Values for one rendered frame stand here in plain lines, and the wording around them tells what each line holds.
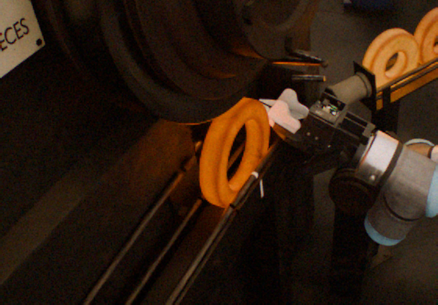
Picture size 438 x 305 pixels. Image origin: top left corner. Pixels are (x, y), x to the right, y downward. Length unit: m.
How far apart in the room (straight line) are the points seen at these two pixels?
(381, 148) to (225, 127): 0.27
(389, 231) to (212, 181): 0.37
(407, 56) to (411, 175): 0.38
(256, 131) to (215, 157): 0.14
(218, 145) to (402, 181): 0.32
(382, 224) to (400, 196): 0.10
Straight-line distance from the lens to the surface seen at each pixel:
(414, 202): 0.86
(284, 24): 0.61
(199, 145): 0.86
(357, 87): 1.07
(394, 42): 1.09
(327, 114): 0.84
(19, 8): 0.56
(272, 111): 0.88
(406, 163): 0.84
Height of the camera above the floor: 1.30
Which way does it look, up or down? 39 degrees down
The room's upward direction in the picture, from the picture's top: 9 degrees counter-clockwise
